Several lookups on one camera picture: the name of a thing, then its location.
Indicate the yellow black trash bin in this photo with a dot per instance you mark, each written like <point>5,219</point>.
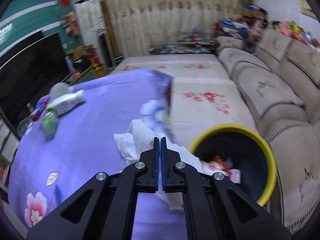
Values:
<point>248,152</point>

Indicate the purple floral tablecloth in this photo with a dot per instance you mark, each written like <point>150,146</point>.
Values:
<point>45,172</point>

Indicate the beige curtain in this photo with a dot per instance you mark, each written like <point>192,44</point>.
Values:
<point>137,24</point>

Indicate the red blue tissue box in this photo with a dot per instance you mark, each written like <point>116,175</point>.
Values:
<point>40,107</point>

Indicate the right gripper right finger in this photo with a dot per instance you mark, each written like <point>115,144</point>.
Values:
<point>215,208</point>

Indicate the black tower fan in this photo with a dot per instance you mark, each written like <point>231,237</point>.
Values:
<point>106,51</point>

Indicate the red snack wrapper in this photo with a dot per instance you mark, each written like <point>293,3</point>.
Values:
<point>218,165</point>

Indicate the floral beige mattress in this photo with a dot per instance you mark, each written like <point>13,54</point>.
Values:
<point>202,95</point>

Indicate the white paper towel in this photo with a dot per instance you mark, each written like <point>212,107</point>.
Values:
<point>139,138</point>

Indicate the black television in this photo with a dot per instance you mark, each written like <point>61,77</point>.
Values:
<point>29,75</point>

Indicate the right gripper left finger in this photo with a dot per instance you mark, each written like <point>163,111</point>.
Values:
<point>104,207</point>

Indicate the white green yogurt bottle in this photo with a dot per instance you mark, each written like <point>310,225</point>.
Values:
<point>66,102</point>

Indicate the crushed green plastic bottle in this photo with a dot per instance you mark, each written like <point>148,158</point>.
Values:
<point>48,125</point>

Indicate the beige sofa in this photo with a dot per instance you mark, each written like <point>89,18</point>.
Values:
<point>280,84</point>

